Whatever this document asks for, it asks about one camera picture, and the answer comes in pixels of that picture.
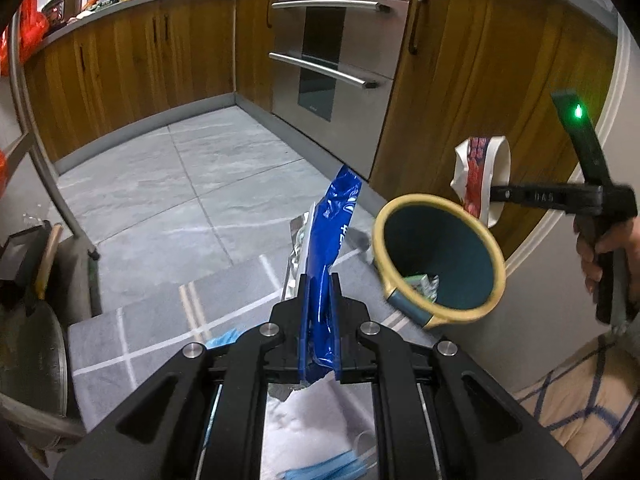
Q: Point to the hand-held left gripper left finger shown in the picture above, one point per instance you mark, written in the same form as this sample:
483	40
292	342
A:
304	320

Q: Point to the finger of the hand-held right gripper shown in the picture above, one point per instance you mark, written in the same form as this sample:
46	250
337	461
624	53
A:
530	195

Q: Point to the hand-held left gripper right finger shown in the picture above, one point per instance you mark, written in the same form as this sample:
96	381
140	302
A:
336	320

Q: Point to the blue foil snack packet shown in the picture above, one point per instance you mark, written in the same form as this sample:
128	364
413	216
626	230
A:
330	240

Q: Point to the teal bin with yellow rim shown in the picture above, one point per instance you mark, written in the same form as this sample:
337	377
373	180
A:
440	240

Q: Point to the person's right hand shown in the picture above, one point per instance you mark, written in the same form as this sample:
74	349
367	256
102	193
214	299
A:
587	260

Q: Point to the crumpled green white packaging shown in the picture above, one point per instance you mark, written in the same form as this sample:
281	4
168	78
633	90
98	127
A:
422	285

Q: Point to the wooden cabinet beside oven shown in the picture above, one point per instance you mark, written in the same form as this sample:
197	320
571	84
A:
475	70

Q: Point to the grey checked mat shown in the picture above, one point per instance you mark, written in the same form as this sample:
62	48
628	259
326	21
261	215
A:
150	310

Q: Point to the person's checked beige trousers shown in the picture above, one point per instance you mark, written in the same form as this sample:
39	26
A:
575	410

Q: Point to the stainless steel oven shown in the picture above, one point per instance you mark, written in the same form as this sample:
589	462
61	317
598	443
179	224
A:
330	60

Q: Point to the black tray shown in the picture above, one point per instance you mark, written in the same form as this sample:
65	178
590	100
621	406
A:
25	255

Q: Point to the metal rack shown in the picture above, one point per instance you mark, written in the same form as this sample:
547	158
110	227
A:
50	175

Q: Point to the long wooden kitchen cabinets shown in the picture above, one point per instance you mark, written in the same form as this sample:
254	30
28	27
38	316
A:
125	70

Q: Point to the orange plastic bag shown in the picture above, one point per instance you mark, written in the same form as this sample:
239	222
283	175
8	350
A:
2	170
32	25

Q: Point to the dark cooking pot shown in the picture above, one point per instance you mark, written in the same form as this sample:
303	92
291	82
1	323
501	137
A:
65	5

